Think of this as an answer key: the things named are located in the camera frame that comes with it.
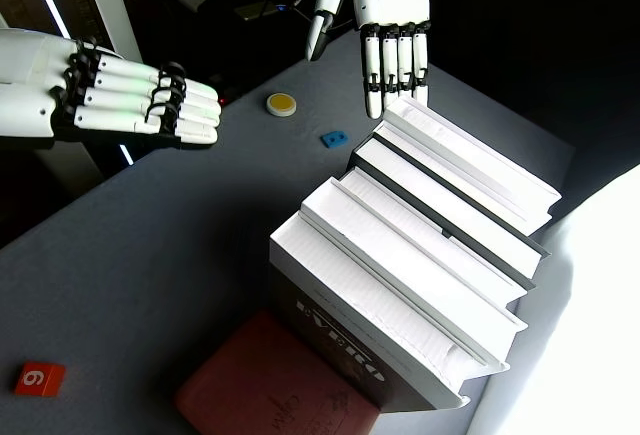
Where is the grey cover book white spine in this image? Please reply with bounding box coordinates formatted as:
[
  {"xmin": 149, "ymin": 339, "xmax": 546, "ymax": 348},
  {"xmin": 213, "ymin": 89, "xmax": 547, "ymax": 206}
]
[{"xmin": 299, "ymin": 176, "xmax": 530, "ymax": 372}]

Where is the book with pale picture cover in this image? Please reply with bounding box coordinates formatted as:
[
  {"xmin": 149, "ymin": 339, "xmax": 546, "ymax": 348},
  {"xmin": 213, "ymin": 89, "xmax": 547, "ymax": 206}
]
[{"xmin": 339, "ymin": 167, "xmax": 534, "ymax": 314}]

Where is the pink flat book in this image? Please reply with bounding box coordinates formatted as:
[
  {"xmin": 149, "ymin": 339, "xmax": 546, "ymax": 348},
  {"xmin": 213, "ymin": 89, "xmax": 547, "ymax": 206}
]
[{"xmin": 173, "ymin": 308, "xmax": 381, "ymax": 435}]

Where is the blue block with two holes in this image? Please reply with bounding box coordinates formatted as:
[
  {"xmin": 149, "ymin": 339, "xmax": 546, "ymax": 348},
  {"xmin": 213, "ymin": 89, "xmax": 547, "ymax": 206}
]
[{"xmin": 320, "ymin": 130, "xmax": 350, "ymax": 149}]

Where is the yellow disc with white rim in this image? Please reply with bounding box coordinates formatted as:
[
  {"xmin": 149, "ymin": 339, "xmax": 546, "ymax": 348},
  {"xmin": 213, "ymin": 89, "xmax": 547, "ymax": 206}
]
[{"xmin": 265, "ymin": 92, "xmax": 298, "ymax": 118}]

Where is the dark flat device blue light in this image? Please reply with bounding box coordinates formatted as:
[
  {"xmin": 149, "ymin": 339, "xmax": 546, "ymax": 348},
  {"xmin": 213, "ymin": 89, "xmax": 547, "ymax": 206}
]
[{"xmin": 234, "ymin": 0, "xmax": 290, "ymax": 22}]

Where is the white panel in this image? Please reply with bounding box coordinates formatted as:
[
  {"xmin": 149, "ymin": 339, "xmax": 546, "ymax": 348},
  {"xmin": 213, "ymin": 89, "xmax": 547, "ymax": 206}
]
[{"xmin": 34, "ymin": 147, "xmax": 104, "ymax": 196}]

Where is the white light strip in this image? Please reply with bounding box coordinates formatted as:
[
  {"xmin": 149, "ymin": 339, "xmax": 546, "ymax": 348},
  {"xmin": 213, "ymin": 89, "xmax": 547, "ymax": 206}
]
[{"xmin": 22, "ymin": 0, "xmax": 135, "ymax": 167}]

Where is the red block with white digit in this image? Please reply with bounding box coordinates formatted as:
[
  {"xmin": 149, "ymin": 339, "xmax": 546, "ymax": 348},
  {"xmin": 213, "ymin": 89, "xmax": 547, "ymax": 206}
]
[{"xmin": 13, "ymin": 362, "xmax": 67, "ymax": 398}]

